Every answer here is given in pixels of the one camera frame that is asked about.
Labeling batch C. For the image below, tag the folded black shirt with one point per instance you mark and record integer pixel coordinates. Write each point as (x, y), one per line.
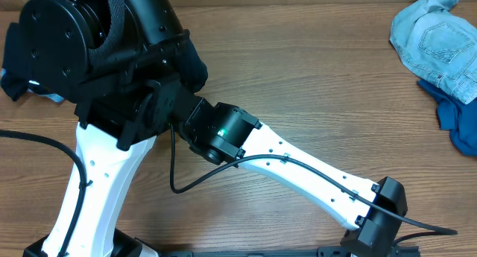
(17, 56)

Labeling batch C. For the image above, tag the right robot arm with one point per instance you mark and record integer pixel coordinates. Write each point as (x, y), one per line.
(226, 135)

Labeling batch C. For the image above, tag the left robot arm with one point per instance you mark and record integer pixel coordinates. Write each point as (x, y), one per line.
(90, 53)

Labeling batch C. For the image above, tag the black t-shirt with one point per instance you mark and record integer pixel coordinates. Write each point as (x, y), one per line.
(192, 69)

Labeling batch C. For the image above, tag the folded light blue jeans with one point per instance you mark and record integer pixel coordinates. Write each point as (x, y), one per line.
(52, 97)

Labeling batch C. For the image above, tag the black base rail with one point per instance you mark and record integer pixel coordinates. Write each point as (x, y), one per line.
(253, 253)

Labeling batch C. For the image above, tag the crumpled light denim jeans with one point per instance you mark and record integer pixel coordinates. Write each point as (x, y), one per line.
(437, 46)

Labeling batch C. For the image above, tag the black garment under stack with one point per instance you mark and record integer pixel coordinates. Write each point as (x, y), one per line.
(15, 89)

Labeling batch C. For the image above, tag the dark blue garment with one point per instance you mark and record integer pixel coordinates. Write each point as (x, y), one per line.
(457, 118)

